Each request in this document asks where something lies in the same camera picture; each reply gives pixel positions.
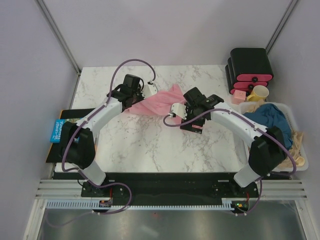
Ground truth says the black orange notebook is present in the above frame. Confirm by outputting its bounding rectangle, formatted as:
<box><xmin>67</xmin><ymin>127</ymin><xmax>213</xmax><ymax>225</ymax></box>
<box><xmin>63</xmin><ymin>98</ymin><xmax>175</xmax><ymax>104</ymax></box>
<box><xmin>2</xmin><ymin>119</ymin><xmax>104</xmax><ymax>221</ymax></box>
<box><xmin>45</xmin><ymin>108</ymin><xmax>94</xmax><ymax>163</ymax></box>

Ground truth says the yellow mug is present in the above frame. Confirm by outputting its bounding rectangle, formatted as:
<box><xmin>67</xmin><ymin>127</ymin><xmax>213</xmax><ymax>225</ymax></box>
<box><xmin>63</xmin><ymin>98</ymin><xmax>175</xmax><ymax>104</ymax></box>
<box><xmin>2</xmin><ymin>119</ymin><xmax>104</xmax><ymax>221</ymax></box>
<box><xmin>246</xmin><ymin>85</ymin><xmax>270</xmax><ymax>102</ymax></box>

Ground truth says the blue t shirt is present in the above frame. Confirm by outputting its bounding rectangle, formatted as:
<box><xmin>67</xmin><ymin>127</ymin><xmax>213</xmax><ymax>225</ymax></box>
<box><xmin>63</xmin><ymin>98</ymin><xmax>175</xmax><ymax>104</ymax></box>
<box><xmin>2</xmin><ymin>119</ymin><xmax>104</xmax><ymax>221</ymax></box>
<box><xmin>243</xmin><ymin>103</ymin><xmax>293</xmax><ymax>150</ymax></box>

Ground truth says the black pink drawer unit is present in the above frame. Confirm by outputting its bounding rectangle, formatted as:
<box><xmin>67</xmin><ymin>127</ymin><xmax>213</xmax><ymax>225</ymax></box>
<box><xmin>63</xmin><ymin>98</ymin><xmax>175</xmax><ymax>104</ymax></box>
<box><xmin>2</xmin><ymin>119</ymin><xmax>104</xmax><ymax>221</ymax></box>
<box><xmin>225</xmin><ymin>47</ymin><xmax>274</xmax><ymax>95</ymax></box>

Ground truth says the pink t shirt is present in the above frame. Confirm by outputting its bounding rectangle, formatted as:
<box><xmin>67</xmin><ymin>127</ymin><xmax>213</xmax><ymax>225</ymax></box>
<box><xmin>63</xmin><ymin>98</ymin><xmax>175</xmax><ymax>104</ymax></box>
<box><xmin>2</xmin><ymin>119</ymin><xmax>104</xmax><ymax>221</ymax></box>
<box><xmin>125</xmin><ymin>84</ymin><xmax>186</xmax><ymax>117</ymax></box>

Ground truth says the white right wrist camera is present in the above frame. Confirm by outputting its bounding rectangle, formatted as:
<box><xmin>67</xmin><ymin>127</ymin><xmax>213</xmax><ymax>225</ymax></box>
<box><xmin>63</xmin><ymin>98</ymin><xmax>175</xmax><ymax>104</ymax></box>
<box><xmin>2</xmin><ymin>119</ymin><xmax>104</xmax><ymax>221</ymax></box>
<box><xmin>168</xmin><ymin>102</ymin><xmax>188</xmax><ymax>120</ymax></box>

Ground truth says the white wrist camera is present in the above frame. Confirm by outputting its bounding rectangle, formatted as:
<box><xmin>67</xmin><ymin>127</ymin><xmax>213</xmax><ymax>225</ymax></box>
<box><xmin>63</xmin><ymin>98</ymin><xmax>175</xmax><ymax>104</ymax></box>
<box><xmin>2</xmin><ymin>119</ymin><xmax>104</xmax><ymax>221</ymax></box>
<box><xmin>142</xmin><ymin>82</ymin><xmax>159</xmax><ymax>98</ymax></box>
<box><xmin>168</xmin><ymin>102</ymin><xmax>188</xmax><ymax>120</ymax></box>

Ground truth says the blue treehouse book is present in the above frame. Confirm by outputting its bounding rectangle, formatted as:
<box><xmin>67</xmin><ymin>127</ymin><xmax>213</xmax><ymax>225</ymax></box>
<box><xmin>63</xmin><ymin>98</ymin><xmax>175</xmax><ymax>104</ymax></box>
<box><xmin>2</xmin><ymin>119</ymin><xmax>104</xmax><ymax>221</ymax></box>
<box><xmin>50</xmin><ymin>118</ymin><xmax>80</xmax><ymax>144</ymax></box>

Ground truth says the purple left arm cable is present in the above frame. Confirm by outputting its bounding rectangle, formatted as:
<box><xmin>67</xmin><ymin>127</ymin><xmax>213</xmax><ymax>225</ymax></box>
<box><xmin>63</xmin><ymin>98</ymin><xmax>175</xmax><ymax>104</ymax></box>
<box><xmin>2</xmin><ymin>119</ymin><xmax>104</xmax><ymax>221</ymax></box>
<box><xmin>43</xmin><ymin>58</ymin><xmax>156</xmax><ymax>228</ymax></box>

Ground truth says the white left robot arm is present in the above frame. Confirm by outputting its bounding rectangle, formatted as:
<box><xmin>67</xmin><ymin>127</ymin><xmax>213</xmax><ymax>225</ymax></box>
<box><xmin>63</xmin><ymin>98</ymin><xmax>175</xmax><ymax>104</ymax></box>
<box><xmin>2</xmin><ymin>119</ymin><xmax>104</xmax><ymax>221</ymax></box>
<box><xmin>59</xmin><ymin>74</ymin><xmax>144</xmax><ymax>197</ymax></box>

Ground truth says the aluminium frame post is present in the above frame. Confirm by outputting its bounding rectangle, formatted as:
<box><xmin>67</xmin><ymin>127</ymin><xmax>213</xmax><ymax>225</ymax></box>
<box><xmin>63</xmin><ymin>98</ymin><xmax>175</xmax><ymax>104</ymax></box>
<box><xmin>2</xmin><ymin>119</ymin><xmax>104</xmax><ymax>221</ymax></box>
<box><xmin>265</xmin><ymin>0</ymin><xmax>300</xmax><ymax>55</ymax></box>
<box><xmin>35</xmin><ymin>0</ymin><xmax>82</xmax><ymax>76</ymax></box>

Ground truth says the pink cube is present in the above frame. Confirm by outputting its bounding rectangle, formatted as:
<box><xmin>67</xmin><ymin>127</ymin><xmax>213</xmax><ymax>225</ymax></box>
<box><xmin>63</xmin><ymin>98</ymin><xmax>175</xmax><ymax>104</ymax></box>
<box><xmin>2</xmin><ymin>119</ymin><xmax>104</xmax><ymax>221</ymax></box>
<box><xmin>231</xmin><ymin>90</ymin><xmax>247</xmax><ymax>105</ymax></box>

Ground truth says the beige t shirt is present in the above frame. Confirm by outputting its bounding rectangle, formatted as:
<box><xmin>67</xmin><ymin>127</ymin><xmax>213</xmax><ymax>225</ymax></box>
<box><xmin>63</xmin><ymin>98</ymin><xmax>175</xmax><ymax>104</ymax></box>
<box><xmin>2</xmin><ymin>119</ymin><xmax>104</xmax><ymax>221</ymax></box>
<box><xmin>242</xmin><ymin>99</ymin><xmax>306</xmax><ymax>170</ymax></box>

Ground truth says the white slotted cable duct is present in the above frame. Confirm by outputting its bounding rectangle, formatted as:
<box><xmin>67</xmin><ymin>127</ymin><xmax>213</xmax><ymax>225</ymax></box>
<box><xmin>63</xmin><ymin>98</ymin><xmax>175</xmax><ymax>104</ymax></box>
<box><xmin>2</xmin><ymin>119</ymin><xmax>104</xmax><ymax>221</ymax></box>
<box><xmin>45</xmin><ymin>199</ymin><xmax>235</xmax><ymax>211</ymax></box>

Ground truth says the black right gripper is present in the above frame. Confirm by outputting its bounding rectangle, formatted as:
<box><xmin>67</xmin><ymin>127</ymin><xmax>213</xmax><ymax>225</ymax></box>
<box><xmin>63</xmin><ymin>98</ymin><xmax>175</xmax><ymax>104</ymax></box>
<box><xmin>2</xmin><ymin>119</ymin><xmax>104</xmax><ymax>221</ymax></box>
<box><xmin>180</xmin><ymin>102</ymin><xmax>206</xmax><ymax>135</ymax></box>

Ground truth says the right aluminium frame post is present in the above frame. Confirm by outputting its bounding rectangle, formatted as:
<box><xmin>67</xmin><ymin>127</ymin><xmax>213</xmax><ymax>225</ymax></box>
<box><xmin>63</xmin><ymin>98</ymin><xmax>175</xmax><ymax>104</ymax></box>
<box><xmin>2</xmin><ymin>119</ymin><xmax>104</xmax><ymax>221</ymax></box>
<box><xmin>265</xmin><ymin>0</ymin><xmax>300</xmax><ymax>55</ymax></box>

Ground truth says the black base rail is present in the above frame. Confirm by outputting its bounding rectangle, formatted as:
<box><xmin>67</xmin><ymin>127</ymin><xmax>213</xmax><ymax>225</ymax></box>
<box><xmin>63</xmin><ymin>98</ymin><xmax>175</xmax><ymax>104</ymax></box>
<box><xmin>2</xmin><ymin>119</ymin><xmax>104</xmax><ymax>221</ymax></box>
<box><xmin>81</xmin><ymin>172</ymin><xmax>259</xmax><ymax>206</ymax></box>

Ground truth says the left aluminium frame post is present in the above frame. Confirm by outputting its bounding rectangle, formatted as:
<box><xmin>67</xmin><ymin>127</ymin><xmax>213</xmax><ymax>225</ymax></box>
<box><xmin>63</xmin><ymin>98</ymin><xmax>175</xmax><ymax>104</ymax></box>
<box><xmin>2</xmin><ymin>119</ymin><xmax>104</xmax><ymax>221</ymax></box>
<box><xmin>35</xmin><ymin>0</ymin><xmax>82</xmax><ymax>76</ymax></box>

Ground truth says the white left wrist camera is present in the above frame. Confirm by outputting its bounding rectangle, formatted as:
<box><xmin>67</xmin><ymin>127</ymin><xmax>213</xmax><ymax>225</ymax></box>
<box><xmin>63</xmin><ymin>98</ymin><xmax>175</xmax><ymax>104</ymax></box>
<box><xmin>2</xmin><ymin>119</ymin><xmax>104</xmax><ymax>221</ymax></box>
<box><xmin>142</xmin><ymin>82</ymin><xmax>159</xmax><ymax>98</ymax></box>

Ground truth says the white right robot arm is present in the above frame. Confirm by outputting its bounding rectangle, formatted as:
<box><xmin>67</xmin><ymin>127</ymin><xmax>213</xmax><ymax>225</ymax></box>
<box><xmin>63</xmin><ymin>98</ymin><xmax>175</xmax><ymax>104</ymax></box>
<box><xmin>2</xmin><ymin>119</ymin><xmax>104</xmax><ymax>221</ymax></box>
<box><xmin>180</xmin><ymin>87</ymin><xmax>286</xmax><ymax>197</ymax></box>

